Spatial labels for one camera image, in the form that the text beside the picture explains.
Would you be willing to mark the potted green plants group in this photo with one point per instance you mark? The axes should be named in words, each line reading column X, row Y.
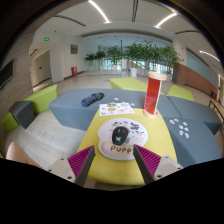
column 135, row 53

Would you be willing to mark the framed wall plaque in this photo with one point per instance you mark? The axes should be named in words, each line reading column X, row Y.
column 74, row 49

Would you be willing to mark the brown wooden reception counter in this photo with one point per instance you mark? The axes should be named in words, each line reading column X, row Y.
column 193, row 78

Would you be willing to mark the red fire extinguisher box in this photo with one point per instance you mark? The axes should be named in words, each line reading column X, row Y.
column 74, row 71

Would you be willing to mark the dark grey cube seat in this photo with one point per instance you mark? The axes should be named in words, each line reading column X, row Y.
column 23, row 113

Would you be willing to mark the black framed chair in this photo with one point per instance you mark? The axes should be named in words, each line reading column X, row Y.
column 214, row 103

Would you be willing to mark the dark blue folded umbrella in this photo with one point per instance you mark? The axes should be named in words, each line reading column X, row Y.
column 91, row 99

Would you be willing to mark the white cartoon sticker sheet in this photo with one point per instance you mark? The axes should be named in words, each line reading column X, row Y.
column 116, row 109

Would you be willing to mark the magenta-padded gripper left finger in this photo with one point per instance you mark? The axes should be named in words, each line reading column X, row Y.
column 81, row 161

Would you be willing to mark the white round printed mouse pad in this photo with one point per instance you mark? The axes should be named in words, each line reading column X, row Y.
column 106, row 133

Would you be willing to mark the black wall screen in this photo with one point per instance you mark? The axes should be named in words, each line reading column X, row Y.
column 6, row 74

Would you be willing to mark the black glossy computer mouse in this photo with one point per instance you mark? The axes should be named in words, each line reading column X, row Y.
column 120, row 135

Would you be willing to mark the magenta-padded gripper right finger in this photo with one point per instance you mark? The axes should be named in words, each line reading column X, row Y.
column 150, row 161

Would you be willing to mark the lime green bench seat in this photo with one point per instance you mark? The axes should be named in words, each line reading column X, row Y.
column 43, row 98

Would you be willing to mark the beige rounded chair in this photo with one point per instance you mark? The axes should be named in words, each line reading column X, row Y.
column 20, row 153

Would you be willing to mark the green exit sign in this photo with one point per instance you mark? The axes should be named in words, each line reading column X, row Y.
column 46, row 39

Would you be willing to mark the lime green ottoman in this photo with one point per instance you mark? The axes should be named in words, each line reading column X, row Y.
column 126, row 85
column 181, row 93

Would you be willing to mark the ceiling strip lights group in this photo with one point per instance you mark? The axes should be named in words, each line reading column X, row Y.
column 100, row 11

